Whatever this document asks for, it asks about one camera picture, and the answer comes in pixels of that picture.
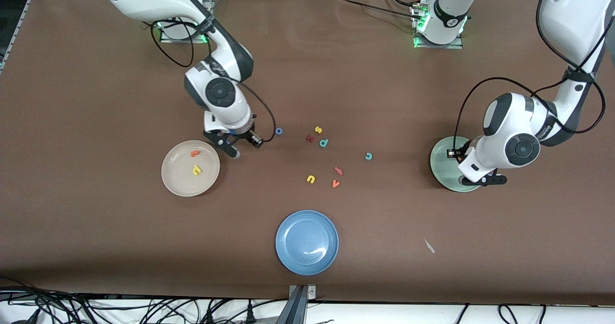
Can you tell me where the green plate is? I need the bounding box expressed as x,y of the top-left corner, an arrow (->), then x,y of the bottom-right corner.
430,136 -> 489,193

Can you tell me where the beige brown plate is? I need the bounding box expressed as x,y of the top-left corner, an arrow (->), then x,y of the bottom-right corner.
161,140 -> 221,198

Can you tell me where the blue plate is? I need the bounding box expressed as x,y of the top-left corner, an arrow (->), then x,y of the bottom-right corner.
275,210 -> 339,276

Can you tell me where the brown table cover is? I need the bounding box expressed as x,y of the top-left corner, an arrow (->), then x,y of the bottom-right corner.
0,0 -> 615,306

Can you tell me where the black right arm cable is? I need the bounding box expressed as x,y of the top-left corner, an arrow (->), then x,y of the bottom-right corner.
150,19 -> 277,144

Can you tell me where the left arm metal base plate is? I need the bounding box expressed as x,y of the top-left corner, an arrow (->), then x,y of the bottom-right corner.
412,2 -> 465,50

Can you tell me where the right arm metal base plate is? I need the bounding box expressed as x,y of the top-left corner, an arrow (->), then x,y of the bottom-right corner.
160,0 -> 213,44

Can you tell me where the black cable on table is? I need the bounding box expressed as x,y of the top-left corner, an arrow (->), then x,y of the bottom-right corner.
335,0 -> 423,22

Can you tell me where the black looped floor cable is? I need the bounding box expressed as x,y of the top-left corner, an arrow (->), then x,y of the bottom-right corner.
497,304 -> 548,324

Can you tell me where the black cable bundle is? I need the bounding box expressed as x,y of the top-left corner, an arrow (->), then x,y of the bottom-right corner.
0,277 -> 289,324

